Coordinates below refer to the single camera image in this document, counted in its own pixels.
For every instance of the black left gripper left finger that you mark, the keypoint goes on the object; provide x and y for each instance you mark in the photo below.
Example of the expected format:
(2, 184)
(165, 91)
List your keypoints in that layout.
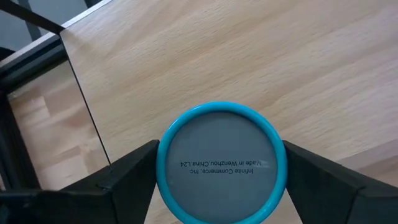
(93, 202)

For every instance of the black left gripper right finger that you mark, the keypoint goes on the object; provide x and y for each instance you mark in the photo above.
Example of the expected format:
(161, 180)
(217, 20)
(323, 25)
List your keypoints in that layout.
(335, 199)

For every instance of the pink and teal box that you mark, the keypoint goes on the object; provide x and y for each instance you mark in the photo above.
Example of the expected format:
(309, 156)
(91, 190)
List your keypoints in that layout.
(220, 140)

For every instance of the black aluminium table frame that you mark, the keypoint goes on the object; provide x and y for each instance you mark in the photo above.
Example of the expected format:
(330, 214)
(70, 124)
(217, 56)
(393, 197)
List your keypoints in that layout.
(31, 62)

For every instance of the wooden shelf with black frame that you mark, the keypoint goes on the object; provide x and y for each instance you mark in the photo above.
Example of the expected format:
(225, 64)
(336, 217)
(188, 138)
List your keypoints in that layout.
(217, 62)

